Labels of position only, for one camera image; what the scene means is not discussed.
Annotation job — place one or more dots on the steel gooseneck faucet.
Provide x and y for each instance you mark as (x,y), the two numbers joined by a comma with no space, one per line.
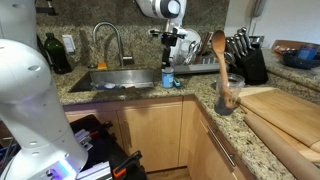
(119,46)

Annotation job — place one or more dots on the blue box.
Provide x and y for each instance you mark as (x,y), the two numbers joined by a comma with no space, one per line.
(307,52)

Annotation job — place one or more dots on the dark green glass bottle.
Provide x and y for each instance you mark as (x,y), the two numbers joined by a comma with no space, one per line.
(57,55)

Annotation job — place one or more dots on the black metal bar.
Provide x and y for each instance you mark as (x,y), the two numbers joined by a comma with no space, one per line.
(45,10)

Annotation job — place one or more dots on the blue label soap pump bottle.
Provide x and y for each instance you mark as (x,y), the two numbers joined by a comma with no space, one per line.
(167,79)

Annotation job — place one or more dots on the wooden spoon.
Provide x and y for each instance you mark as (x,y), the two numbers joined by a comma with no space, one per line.
(220,50)

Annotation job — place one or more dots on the wooden rolling pin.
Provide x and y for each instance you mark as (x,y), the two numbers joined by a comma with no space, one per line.
(280,150)

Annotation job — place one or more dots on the white wall outlet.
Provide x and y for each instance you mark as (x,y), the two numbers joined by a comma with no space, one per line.
(69,44)

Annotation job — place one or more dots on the stainless steel sink basin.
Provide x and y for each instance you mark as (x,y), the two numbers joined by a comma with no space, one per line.
(123,77)

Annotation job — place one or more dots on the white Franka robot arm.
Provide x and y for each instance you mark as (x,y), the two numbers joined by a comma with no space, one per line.
(30,100)

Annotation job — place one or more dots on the dark blue bowl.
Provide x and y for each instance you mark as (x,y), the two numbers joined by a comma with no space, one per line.
(296,61)

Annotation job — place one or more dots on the black orange clamp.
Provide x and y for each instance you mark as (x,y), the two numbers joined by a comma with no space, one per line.
(126,163)
(101,128)

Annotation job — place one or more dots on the black knife block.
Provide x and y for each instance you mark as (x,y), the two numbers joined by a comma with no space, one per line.
(253,68)

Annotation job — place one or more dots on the thin wooden cutting board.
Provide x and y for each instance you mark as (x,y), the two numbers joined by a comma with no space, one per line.
(310,154)

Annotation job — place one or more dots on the grey dish rack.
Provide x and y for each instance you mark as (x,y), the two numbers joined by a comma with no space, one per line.
(200,68)

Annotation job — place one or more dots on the thick wooden cutting board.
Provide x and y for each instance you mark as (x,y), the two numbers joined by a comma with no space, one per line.
(286,113)

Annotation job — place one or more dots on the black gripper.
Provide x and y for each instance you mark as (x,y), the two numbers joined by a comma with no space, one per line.
(170,40)

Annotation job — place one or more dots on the silver ladle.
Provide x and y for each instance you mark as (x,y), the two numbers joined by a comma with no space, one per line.
(192,51)

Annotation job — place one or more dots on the dark wooden utensil bundle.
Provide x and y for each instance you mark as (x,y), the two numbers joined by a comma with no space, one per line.
(204,45)

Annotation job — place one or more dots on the silver aluminium rails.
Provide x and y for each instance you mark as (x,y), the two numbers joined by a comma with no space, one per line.
(95,171)

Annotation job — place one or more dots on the clear plastic container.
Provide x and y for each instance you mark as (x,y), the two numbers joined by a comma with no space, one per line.
(181,55)

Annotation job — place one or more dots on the grey wall phone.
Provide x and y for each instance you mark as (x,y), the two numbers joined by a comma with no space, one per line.
(259,7)

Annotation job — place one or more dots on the orange sponge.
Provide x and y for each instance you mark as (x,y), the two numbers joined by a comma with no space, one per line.
(102,65)

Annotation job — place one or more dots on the wooden tray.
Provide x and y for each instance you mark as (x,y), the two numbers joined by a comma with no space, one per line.
(283,44)

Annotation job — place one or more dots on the white plate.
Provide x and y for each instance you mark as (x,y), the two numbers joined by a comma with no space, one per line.
(191,35)

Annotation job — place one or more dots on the clear plastic cup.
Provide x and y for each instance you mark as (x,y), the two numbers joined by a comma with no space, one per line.
(230,100)

